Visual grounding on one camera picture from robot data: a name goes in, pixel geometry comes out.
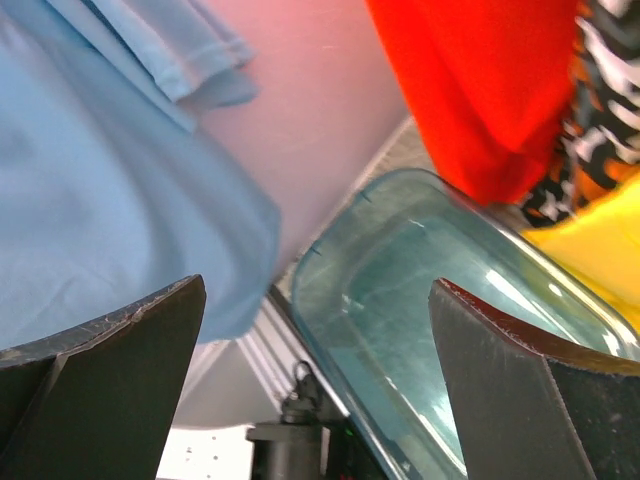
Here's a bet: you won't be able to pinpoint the yellow shorts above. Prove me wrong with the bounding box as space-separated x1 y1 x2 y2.
522 175 640 330

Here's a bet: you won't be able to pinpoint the teal transparent plastic bin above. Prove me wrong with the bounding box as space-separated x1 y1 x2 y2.
291 168 639 479

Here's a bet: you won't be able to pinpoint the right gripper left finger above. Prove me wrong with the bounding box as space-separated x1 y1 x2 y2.
1 275 206 479

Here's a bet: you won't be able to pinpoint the black orange patterned shorts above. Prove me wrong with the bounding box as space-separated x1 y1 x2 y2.
520 1 639 228

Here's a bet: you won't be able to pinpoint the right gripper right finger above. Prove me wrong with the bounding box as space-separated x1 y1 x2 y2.
429 279 639 479

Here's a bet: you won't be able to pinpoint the light blue shorts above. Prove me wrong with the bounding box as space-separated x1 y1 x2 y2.
1 1 280 348

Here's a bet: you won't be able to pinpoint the red-orange shorts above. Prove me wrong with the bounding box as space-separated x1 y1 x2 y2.
368 0 578 205

